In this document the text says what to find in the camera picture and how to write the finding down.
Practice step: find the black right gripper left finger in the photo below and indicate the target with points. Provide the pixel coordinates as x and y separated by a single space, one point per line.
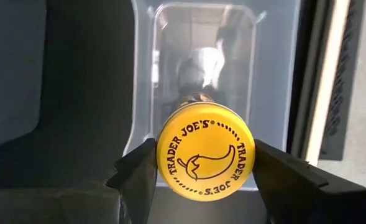
133 174

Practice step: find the yellow-lid spice jar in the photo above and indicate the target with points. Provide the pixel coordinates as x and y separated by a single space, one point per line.
206 155

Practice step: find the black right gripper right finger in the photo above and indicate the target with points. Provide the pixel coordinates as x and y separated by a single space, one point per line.
288 186

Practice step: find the clear plastic bin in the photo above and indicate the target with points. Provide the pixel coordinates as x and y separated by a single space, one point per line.
272 77

